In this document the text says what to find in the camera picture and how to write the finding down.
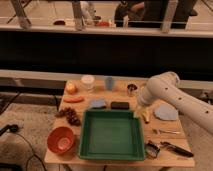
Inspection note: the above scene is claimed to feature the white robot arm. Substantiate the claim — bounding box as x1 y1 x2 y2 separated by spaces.
137 71 213 135

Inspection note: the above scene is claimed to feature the blue plastic cup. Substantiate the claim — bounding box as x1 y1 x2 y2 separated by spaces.
105 77 115 91

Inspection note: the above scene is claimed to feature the white paper cup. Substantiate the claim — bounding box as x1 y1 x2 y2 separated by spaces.
81 75 95 90

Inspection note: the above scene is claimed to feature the black rectangular block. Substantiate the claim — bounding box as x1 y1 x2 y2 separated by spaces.
110 102 129 110

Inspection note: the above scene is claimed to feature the light blue plate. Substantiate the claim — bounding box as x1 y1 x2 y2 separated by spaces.
154 105 178 121

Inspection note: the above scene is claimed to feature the metal fork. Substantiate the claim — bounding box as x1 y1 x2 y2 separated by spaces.
153 129 180 134

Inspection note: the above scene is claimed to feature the small metal cutter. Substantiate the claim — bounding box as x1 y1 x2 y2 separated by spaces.
145 140 160 158

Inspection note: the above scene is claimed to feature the green plastic tray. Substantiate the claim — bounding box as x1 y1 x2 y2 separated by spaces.
78 109 145 161

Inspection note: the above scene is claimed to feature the blue sponge cloth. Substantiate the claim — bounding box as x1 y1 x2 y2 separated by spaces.
89 99 106 109

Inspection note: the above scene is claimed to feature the purple grape bunch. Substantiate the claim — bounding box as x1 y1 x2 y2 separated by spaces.
56 107 81 126

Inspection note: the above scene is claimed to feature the yellow orange fruit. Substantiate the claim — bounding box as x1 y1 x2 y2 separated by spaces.
65 82 77 94

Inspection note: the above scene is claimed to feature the orange plastic bowl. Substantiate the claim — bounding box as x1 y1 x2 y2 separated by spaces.
47 127 75 155

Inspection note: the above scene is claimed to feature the person in background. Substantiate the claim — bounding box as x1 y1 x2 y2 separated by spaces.
114 1 145 27

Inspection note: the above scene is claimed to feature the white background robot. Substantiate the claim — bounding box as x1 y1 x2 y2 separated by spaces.
80 1 98 26

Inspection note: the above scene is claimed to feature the black handled peeler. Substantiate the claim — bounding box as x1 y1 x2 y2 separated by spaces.
160 141 194 157

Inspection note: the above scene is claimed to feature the black cable on floor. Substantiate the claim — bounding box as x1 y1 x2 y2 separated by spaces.
0 123 48 171

